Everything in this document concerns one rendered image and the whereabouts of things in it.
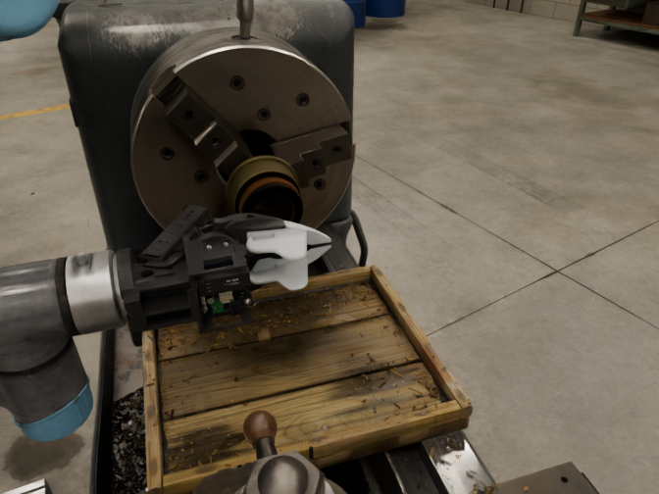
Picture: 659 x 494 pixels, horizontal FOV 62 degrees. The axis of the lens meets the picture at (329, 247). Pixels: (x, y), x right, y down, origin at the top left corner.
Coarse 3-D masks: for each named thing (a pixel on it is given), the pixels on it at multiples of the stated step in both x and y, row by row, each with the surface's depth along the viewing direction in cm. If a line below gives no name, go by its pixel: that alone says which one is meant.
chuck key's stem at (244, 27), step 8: (240, 0) 69; (248, 0) 69; (240, 8) 69; (248, 8) 69; (240, 16) 70; (248, 16) 70; (240, 24) 71; (248, 24) 71; (240, 32) 71; (248, 32) 71
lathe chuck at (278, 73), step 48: (192, 48) 71; (240, 48) 68; (288, 48) 74; (144, 96) 71; (240, 96) 71; (288, 96) 73; (336, 96) 75; (144, 144) 71; (192, 144) 73; (144, 192) 74; (192, 192) 76; (336, 192) 83
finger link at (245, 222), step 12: (228, 216) 55; (240, 216) 55; (252, 216) 55; (264, 216) 56; (216, 228) 54; (228, 228) 54; (240, 228) 54; (252, 228) 55; (264, 228) 55; (276, 228) 56; (240, 240) 55
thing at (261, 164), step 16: (256, 160) 67; (272, 160) 68; (240, 176) 66; (256, 176) 65; (272, 176) 65; (288, 176) 66; (240, 192) 65; (256, 192) 63; (272, 192) 63; (288, 192) 64; (240, 208) 64; (256, 208) 71; (272, 208) 71; (288, 208) 70
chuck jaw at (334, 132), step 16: (320, 128) 77; (336, 128) 76; (272, 144) 76; (288, 144) 75; (304, 144) 74; (320, 144) 74; (336, 144) 75; (288, 160) 71; (304, 160) 72; (320, 160) 73; (336, 160) 76; (304, 176) 71
